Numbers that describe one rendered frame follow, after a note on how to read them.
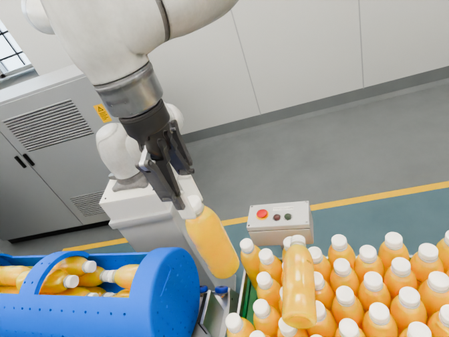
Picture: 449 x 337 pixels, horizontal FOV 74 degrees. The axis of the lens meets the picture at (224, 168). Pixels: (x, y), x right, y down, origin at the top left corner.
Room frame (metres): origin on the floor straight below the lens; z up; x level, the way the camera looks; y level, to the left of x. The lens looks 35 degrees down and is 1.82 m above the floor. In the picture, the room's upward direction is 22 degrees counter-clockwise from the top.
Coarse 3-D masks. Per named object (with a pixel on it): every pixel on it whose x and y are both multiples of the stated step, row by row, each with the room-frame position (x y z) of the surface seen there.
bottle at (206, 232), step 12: (204, 216) 0.45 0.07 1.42; (216, 216) 0.47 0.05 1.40; (192, 228) 0.44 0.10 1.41; (204, 228) 0.44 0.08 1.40; (216, 228) 0.44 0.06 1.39; (192, 240) 0.45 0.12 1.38; (204, 240) 0.43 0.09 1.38; (216, 240) 0.43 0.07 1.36; (228, 240) 0.45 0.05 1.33; (204, 252) 0.44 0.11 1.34; (216, 252) 0.43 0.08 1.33; (228, 252) 0.44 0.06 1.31; (216, 264) 0.43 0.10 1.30; (228, 264) 0.43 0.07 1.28; (216, 276) 0.44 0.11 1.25; (228, 276) 0.43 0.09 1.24
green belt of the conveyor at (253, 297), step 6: (252, 288) 0.60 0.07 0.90; (246, 294) 0.59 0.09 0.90; (252, 294) 0.58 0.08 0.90; (246, 300) 0.57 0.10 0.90; (252, 300) 0.56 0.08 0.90; (246, 306) 0.55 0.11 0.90; (252, 306) 0.54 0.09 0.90; (246, 312) 0.53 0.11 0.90; (252, 312) 0.53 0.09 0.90; (246, 318) 0.52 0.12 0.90; (252, 318) 0.51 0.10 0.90
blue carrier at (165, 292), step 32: (0, 256) 1.01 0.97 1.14; (32, 256) 0.95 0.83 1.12; (64, 256) 0.77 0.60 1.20; (96, 256) 0.82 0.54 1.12; (128, 256) 0.76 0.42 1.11; (160, 256) 0.59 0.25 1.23; (32, 288) 0.67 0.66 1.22; (160, 288) 0.52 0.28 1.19; (192, 288) 0.59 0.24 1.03; (0, 320) 0.66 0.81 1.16; (32, 320) 0.60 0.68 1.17; (64, 320) 0.55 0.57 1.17; (96, 320) 0.51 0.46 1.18; (128, 320) 0.47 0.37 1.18; (160, 320) 0.46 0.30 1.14; (192, 320) 0.53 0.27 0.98
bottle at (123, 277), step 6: (132, 264) 0.68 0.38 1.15; (138, 264) 0.67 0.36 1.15; (114, 270) 0.69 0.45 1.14; (120, 270) 0.67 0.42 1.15; (126, 270) 0.66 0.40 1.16; (132, 270) 0.65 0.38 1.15; (114, 276) 0.67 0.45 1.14; (120, 276) 0.65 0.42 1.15; (126, 276) 0.64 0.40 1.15; (132, 276) 0.63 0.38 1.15; (114, 282) 0.67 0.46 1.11; (120, 282) 0.64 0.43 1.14; (126, 282) 0.63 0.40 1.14; (126, 288) 0.63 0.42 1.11
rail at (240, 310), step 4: (244, 268) 0.63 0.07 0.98; (244, 272) 0.62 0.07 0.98; (244, 276) 0.60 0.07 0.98; (244, 280) 0.59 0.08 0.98; (244, 284) 0.58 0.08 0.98; (244, 288) 0.57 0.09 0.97; (244, 292) 0.56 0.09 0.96; (240, 296) 0.54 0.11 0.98; (244, 296) 0.55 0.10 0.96; (240, 300) 0.53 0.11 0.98; (244, 300) 0.54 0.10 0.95; (240, 304) 0.52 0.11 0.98; (240, 308) 0.51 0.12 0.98; (240, 312) 0.50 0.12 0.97; (240, 316) 0.49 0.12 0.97
